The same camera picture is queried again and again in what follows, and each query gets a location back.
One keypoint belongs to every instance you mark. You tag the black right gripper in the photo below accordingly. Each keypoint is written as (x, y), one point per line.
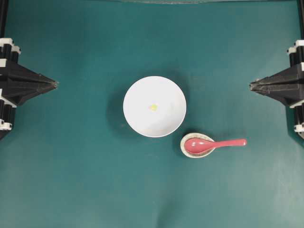
(289, 95)

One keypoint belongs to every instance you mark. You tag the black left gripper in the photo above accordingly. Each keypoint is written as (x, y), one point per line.
(10, 98)

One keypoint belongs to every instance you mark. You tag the pink ceramic spoon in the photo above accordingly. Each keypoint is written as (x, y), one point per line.
(197, 145)

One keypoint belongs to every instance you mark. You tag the speckled white spoon rest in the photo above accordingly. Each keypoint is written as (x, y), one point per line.
(195, 155)

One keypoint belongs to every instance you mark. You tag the white round bowl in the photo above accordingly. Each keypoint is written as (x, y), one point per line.
(163, 92)

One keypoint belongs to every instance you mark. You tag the yellow hexagonal prism block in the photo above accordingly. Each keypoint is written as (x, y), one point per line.
(153, 107)

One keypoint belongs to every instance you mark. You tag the black left frame post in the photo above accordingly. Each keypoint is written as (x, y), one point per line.
(3, 16)

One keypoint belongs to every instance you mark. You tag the black frame post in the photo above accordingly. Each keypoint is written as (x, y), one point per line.
(3, 16)
(300, 4)

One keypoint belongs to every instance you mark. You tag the black right frame post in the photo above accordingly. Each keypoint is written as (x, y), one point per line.
(300, 4)

